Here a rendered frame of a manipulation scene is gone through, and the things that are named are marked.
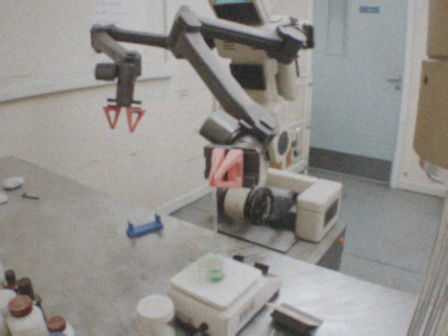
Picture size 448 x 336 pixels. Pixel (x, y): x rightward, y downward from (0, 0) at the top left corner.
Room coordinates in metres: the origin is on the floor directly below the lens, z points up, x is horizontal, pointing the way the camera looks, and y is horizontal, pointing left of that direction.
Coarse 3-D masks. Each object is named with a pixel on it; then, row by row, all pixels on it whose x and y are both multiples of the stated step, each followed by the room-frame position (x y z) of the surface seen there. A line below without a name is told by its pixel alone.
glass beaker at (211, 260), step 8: (192, 240) 0.52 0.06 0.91; (200, 240) 0.53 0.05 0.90; (208, 240) 0.54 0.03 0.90; (224, 240) 0.53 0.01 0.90; (200, 248) 0.50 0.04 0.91; (208, 248) 0.49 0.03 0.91; (216, 248) 0.49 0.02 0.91; (224, 248) 0.50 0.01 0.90; (200, 256) 0.50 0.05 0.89; (208, 256) 0.49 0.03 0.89; (216, 256) 0.49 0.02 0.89; (224, 256) 0.50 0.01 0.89; (200, 264) 0.50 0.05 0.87; (208, 264) 0.49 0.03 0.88; (216, 264) 0.49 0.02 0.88; (224, 264) 0.50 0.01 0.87; (200, 272) 0.50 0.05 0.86; (208, 272) 0.49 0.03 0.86; (216, 272) 0.49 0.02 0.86; (224, 272) 0.50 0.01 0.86; (208, 280) 0.49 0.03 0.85; (216, 280) 0.49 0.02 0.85; (224, 280) 0.50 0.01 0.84
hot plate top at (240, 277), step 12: (192, 264) 0.55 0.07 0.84; (228, 264) 0.55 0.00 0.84; (240, 264) 0.55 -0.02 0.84; (180, 276) 0.52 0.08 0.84; (192, 276) 0.52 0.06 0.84; (228, 276) 0.52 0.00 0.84; (240, 276) 0.52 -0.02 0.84; (252, 276) 0.52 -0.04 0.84; (180, 288) 0.49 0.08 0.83; (192, 288) 0.48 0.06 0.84; (204, 288) 0.48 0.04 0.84; (216, 288) 0.48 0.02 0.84; (228, 288) 0.48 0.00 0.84; (240, 288) 0.48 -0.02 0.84; (204, 300) 0.46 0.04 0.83; (216, 300) 0.45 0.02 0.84; (228, 300) 0.45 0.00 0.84
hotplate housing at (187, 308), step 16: (176, 288) 0.50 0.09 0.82; (256, 288) 0.51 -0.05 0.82; (272, 288) 0.55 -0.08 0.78; (176, 304) 0.49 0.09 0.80; (192, 304) 0.47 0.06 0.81; (208, 304) 0.46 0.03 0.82; (240, 304) 0.47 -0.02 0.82; (256, 304) 0.51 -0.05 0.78; (192, 320) 0.47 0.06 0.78; (208, 320) 0.45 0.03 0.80; (224, 320) 0.43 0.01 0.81; (240, 320) 0.46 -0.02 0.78
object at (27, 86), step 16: (144, 64) 2.31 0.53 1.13; (160, 64) 2.49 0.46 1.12; (16, 80) 1.60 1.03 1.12; (32, 80) 1.67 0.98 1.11; (48, 80) 1.75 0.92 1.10; (64, 80) 1.83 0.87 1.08; (80, 80) 1.91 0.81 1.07; (96, 80) 2.00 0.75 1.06; (0, 96) 1.52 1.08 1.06; (16, 96) 1.59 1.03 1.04
